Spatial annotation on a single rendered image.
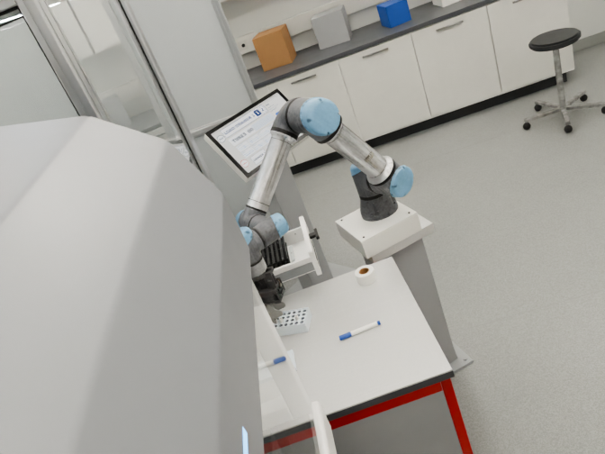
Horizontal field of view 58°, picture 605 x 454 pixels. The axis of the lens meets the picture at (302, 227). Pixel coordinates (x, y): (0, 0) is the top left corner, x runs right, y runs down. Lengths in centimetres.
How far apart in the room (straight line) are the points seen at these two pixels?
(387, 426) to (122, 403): 125
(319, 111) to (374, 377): 81
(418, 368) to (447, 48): 358
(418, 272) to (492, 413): 64
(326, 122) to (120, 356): 131
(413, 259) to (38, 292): 183
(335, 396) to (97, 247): 107
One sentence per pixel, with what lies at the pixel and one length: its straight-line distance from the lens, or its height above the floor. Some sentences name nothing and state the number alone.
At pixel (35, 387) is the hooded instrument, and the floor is 167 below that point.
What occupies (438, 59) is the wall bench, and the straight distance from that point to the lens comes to 486.
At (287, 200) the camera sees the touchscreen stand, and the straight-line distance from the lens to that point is 298.
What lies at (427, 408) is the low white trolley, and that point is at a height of 64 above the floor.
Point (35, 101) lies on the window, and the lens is 148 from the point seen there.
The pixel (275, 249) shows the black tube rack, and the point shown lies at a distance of 209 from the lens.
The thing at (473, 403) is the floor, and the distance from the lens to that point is 251.
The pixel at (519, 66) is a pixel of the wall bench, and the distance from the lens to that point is 509.
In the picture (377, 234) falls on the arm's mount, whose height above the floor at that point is 84.
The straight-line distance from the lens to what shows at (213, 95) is 346.
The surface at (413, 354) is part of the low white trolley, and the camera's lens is 166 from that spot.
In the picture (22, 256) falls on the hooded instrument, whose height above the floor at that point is 171.
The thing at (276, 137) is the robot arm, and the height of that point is 133.
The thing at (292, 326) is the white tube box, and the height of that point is 79.
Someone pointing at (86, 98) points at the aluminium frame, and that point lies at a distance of 143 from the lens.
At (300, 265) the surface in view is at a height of 88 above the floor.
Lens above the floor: 190
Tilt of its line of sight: 27 degrees down
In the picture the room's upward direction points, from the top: 22 degrees counter-clockwise
